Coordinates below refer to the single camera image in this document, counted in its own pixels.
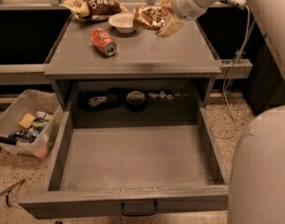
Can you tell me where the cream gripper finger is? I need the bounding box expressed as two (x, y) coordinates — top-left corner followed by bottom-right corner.
(159, 0), (172, 7)
(156, 15), (184, 38)

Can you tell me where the orange gold soda can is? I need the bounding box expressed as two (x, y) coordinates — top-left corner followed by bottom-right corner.
(133, 6), (168, 31)

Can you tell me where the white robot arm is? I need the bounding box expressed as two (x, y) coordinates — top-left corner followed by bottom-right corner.
(171, 0), (285, 224)

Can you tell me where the red soda can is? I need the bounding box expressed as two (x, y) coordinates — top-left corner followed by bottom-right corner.
(91, 28), (117, 57)

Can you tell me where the grey counter cabinet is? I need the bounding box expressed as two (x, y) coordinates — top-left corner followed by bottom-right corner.
(43, 4), (223, 110)

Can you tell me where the grey open drawer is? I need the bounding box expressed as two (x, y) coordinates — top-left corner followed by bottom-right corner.
(19, 80), (231, 220)

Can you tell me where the white bowl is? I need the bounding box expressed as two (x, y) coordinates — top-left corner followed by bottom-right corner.
(108, 13), (135, 34)

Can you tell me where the brown yellow chip bag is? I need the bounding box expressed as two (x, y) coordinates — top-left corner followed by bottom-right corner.
(63, 0), (130, 21)

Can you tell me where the clear plastic bin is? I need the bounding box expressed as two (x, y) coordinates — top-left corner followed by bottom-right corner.
(0, 90), (63, 160)

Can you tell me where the yellow sponge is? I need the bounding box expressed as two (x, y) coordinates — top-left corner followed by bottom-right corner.
(19, 113), (36, 129)

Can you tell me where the black marker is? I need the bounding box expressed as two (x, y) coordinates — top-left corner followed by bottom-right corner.
(0, 136), (17, 146)

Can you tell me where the metal rod on floor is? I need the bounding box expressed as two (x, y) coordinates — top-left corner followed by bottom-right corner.
(0, 179), (25, 197)

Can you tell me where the white cable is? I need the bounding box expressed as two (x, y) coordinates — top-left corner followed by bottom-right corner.
(214, 4), (252, 140)

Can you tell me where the black drawer handle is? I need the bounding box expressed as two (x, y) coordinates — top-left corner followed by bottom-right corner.
(121, 201), (158, 217)

